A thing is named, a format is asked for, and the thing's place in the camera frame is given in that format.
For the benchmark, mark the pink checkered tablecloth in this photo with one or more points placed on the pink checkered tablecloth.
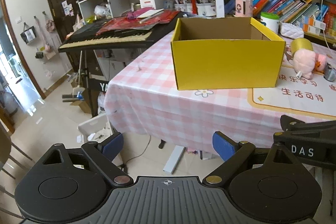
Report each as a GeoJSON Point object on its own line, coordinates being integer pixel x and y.
{"type": "Point", "coordinates": [143, 98]}

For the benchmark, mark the pink humidifier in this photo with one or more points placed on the pink humidifier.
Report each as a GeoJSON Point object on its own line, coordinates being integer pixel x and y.
{"type": "Point", "coordinates": [244, 8]}

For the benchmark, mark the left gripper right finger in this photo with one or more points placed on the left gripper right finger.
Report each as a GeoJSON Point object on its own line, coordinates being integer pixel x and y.
{"type": "Point", "coordinates": [224, 146]}

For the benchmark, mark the white quilted purse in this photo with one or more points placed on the white quilted purse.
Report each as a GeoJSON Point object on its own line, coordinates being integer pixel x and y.
{"type": "Point", "coordinates": [291, 31]}

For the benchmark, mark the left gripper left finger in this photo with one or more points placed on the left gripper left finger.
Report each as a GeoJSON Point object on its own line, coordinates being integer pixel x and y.
{"type": "Point", "coordinates": [111, 146]}

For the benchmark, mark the white printed desk mat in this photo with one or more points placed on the white printed desk mat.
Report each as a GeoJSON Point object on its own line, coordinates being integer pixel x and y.
{"type": "Point", "coordinates": [315, 97]}

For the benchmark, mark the small pink plush toy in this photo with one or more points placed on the small pink plush toy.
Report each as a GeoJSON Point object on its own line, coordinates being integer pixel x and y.
{"type": "Point", "coordinates": [320, 62]}

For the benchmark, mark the white jar green lid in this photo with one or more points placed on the white jar green lid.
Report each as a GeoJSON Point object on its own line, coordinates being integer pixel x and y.
{"type": "Point", "coordinates": [270, 20]}

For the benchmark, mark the yellow cardboard box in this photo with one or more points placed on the yellow cardboard box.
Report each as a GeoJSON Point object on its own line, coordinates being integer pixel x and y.
{"type": "Point", "coordinates": [225, 53]}

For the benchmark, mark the grey purple toy truck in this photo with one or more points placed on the grey purple toy truck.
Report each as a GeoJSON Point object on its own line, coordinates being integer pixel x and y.
{"type": "Point", "coordinates": [329, 73]}

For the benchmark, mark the black keyboard piano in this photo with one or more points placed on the black keyboard piano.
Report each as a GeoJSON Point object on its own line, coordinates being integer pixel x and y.
{"type": "Point", "coordinates": [85, 38]}

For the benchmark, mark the yellow tape roll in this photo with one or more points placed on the yellow tape roll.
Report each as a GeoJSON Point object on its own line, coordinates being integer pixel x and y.
{"type": "Point", "coordinates": [300, 43]}

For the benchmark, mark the large pink plush pig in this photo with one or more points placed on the large pink plush pig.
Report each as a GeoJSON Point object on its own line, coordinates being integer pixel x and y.
{"type": "Point", "coordinates": [304, 63]}

